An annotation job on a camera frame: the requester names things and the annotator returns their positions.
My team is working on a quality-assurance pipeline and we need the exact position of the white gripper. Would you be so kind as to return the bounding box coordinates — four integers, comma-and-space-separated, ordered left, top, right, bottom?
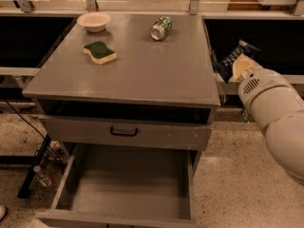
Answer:
232, 54, 292, 107

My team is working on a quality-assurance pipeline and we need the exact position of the dark blue rxbar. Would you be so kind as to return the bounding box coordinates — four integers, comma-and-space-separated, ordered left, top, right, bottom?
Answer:
214, 40, 260, 83

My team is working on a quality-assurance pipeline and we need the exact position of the grey drawer cabinet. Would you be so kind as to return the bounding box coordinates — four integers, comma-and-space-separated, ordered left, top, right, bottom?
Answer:
21, 12, 221, 228

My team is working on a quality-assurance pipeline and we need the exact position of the closed grey top drawer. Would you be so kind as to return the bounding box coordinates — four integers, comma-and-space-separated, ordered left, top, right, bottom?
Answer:
40, 116, 212, 150

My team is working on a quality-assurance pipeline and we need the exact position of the open grey middle drawer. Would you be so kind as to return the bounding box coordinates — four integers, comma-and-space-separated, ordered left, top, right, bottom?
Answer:
36, 144, 198, 228

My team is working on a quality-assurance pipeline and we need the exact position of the green soda can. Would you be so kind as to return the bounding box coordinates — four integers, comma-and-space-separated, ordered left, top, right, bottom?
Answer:
150, 16, 173, 41

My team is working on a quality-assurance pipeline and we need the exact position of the green yellow sponge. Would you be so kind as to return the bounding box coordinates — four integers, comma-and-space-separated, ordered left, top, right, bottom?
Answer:
84, 41, 117, 65

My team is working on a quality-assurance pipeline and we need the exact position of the beige bowl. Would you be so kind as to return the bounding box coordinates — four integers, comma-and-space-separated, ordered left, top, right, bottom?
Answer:
77, 11, 111, 32

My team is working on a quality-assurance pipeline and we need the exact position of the clear plastic bottle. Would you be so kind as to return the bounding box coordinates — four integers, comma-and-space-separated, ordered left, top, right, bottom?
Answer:
33, 165, 53, 187

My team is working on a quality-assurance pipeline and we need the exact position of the black table leg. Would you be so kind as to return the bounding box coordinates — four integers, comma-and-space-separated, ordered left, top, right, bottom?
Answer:
16, 134, 51, 200

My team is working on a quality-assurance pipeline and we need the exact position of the metal bracket under shelf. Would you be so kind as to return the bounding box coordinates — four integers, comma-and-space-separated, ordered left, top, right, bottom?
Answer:
241, 108, 250, 124

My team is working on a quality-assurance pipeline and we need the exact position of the black drawer handle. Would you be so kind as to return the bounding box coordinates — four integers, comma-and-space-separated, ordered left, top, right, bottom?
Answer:
109, 126, 139, 137

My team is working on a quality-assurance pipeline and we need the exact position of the black cable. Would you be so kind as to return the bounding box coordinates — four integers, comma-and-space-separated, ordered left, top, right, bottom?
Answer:
2, 99, 66, 163

